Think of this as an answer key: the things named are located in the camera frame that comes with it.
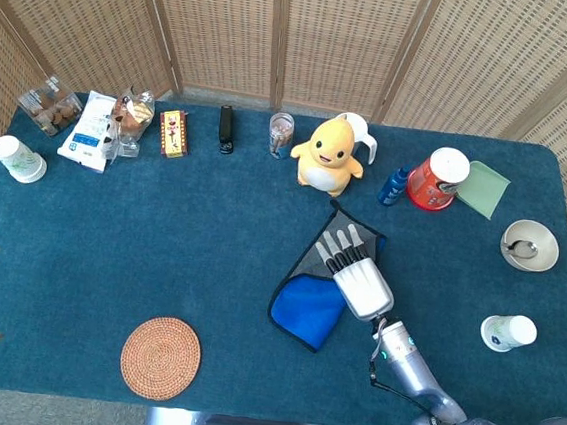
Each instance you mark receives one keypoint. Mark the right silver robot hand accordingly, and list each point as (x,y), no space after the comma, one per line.
(364,288)

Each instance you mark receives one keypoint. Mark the grey and blue cloth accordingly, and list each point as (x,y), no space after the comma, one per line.
(309,310)

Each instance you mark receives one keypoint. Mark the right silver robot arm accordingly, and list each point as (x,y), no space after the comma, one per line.
(405,360)

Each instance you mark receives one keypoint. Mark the blue spray bottle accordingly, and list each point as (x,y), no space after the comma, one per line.
(392,188)

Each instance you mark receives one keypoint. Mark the white paper cup green print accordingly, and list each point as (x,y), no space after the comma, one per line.
(508,333)
(17,159)

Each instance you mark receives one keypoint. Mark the red instant noodle cup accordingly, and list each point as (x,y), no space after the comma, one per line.
(431,186)

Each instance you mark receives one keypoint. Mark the yellow plush toy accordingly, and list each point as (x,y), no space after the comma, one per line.
(326,156)

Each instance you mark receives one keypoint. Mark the white plastic pitcher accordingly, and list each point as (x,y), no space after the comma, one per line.
(364,130)

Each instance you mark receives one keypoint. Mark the metal spoon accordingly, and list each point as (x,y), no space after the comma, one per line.
(526,250)

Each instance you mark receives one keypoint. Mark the white blue snack packet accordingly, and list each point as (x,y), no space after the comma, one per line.
(87,133)

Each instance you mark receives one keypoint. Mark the clear jar of pencils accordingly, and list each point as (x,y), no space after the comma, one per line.
(281,137)

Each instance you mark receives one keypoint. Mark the beige bowl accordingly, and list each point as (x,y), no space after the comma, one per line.
(537,237)

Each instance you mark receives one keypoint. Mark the dark blue table cover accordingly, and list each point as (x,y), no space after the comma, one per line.
(185,243)

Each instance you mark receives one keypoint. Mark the black stapler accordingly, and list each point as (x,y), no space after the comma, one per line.
(226,129)

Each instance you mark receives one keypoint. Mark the clear bag of bread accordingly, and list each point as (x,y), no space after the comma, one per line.
(132,117)

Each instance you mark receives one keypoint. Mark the round woven rattan coaster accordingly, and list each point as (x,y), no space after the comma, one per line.
(160,359)

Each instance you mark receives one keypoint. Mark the yellow red small box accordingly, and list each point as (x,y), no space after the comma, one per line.
(173,134)

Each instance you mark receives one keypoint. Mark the woven folding screen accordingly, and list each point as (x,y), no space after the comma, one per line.
(231,26)

